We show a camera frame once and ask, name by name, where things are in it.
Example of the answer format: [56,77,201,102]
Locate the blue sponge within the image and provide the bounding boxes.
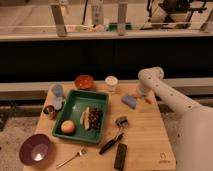
[122,94,136,109]

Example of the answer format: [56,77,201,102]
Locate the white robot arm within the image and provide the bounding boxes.
[137,67,213,171]

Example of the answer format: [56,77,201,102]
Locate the green plastic tray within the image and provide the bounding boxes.
[52,90,109,144]

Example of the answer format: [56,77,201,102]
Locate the white paper cup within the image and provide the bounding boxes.
[105,76,118,92]

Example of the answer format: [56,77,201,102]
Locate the dark grape bunch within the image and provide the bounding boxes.
[89,107,102,130]

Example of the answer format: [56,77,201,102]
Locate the red bowl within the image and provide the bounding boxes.
[74,75,94,90]

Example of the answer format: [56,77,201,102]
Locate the wooden board table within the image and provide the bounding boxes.
[23,83,176,171]

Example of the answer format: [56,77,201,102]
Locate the banana slice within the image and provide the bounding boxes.
[80,107,90,130]

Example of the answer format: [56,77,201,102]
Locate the black rectangular block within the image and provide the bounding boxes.
[114,143,127,171]

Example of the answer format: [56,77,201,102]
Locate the peach apple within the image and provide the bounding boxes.
[61,120,76,134]

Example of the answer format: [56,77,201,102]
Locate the metal fork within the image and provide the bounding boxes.
[56,148,87,169]

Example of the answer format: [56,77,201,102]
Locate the blue plastic cup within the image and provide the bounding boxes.
[51,84,64,97]

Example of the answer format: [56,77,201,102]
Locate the small metal cup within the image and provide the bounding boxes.
[43,105,56,119]

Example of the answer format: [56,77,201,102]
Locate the purple bowl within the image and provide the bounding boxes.
[19,134,51,166]

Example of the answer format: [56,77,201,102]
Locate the black handled brush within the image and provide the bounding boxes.
[99,116,129,155]

